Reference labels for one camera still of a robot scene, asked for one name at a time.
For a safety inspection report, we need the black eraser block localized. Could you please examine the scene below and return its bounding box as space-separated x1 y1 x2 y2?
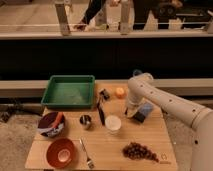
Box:
133 112 146 123

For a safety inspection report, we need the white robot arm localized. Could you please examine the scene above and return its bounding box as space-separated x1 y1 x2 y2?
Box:
125 73 213 171

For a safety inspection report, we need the white plastic cup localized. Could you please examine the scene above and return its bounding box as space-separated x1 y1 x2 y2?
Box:
105 115 121 134

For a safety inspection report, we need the blue cup in background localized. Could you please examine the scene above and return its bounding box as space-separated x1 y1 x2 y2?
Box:
133 69 143 76

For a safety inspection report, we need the small metal cup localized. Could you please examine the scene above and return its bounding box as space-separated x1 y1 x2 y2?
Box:
80 115 91 130

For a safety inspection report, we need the blue sponge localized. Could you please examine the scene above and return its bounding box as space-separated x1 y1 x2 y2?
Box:
139 102 153 116

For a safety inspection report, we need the orange fruit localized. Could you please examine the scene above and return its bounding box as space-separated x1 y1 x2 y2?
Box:
115 87 126 99

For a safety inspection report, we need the small black clip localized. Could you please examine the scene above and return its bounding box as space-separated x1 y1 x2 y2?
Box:
100 89 110 100

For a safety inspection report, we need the bunch of dark grapes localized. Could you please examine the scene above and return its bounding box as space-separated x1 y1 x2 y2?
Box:
122 142 159 162

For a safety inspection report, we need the metal fork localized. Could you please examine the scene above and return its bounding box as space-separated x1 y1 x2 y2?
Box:
79 139 94 169

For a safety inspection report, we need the green plastic tray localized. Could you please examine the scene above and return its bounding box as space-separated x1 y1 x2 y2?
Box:
41 75 95 109

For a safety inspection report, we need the red bowl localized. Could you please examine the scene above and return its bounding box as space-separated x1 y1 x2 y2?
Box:
46 138 75 169

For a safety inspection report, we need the dark patterned bowl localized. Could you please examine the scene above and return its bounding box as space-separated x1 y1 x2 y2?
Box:
37 112 65 137

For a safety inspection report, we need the black handled brush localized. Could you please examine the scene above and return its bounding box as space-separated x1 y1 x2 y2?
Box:
97 95 105 126

